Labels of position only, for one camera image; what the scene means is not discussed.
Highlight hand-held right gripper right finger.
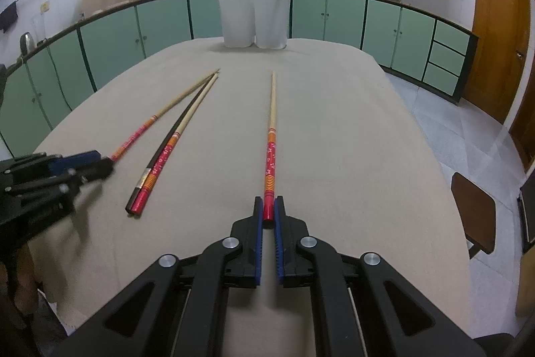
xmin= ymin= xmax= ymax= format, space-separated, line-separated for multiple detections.
xmin=274 ymin=196 xmax=486 ymax=357

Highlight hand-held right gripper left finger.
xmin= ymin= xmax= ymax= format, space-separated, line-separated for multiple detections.
xmin=69 ymin=196 xmax=265 ymax=357

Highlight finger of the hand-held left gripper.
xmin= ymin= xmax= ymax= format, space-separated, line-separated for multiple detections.
xmin=0 ymin=150 xmax=103 ymax=194
xmin=12 ymin=162 xmax=114 ymax=199

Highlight pale-tipped red floral chopstick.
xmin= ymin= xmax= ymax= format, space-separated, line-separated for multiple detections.
xmin=130 ymin=73 xmax=220 ymax=217
xmin=108 ymin=68 xmax=221 ymax=162
xmin=262 ymin=70 xmax=277 ymax=227

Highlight dark-tipped red floral chopstick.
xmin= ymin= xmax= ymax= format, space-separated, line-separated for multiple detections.
xmin=125 ymin=81 xmax=212 ymax=214

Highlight white plastic utensil holder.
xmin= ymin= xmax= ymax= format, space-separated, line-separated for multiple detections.
xmin=218 ymin=0 xmax=292 ymax=49

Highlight person's left hand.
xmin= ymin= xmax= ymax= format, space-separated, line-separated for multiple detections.
xmin=10 ymin=246 xmax=38 ymax=314

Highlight beige scalloped tablecloth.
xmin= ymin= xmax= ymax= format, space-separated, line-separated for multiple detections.
xmin=31 ymin=37 xmax=471 ymax=357

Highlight green lower kitchen cabinets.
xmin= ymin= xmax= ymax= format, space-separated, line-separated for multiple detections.
xmin=0 ymin=0 xmax=479 ymax=157

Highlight dark hanging cloth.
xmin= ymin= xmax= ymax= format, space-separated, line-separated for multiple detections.
xmin=0 ymin=1 xmax=18 ymax=32

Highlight small wooden stool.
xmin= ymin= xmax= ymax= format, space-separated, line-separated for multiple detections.
xmin=450 ymin=172 xmax=497 ymax=259

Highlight black glass-front cabinet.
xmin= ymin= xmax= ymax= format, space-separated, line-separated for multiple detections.
xmin=517 ymin=173 xmax=535 ymax=255

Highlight closed wooden door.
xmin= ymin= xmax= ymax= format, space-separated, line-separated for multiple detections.
xmin=462 ymin=0 xmax=532 ymax=124

